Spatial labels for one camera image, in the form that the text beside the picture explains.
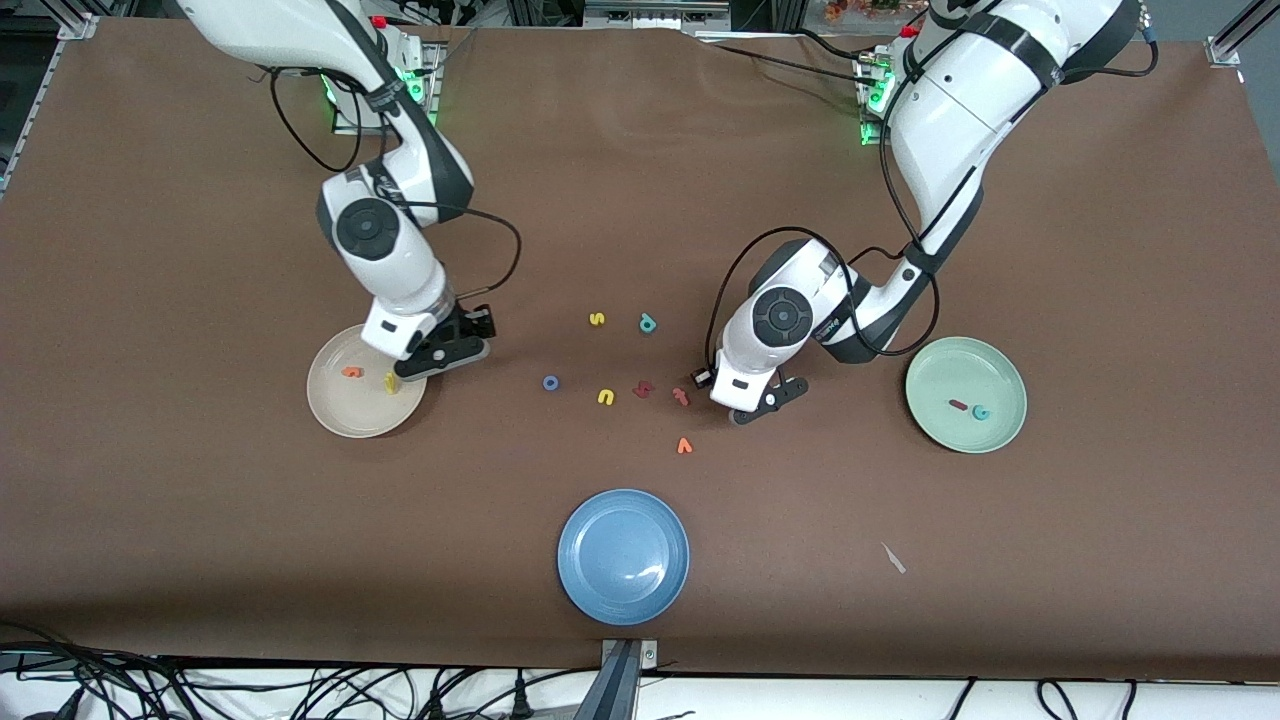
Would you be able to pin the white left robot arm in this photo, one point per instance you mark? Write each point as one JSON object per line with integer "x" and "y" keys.
{"x": 960, "y": 110}

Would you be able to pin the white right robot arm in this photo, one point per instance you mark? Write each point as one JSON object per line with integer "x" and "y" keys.
{"x": 405, "y": 275}

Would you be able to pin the beige plate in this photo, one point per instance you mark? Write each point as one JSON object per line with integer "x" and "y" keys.
{"x": 340, "y": 410}

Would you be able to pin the blue plate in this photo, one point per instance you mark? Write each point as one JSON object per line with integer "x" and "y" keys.
{"x": 623, "y": 557}

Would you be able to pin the white paper scrap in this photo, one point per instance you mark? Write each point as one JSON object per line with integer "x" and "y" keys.
{"x": 893, "y": 558}

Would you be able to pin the green plate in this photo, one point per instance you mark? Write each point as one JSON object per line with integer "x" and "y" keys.
{"x": 965, "y": 440}

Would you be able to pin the orange leafy object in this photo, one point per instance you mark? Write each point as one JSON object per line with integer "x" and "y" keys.
{"x": 850, "y": 10}

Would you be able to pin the aluminium corner profile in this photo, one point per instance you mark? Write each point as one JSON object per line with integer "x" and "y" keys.
{"x": 70, "y": 25}
{"x": 1225, "y": 45}

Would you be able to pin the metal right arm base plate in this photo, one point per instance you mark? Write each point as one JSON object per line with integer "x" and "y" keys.
{"x": 432, "y": 95}

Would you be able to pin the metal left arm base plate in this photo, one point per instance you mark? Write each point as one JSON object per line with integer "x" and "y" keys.
{"x": 870, "y": 138}

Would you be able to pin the grey metal camera post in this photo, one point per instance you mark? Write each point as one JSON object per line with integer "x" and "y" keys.
{"x": 622, "y": 690}

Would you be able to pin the metal frame rail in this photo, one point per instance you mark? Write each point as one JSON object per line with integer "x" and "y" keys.
{"x": 650, "y": 15}

